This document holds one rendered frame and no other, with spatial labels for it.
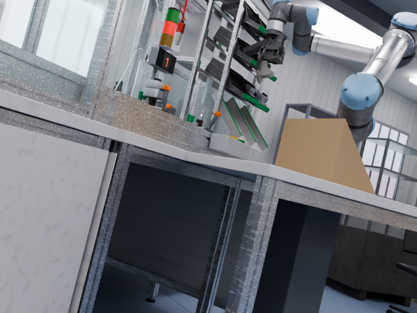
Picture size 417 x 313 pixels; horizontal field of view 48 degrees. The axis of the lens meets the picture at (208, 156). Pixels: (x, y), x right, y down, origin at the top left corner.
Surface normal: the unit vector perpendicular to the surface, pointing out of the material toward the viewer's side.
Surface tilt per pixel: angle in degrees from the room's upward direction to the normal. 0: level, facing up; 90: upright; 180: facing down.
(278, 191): 90
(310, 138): 90
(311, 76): 90
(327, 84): 90
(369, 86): 63
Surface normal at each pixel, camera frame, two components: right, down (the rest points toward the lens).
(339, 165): 0.48, 0.07
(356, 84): -0.15, -0.55
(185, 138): 0.86, 0.18
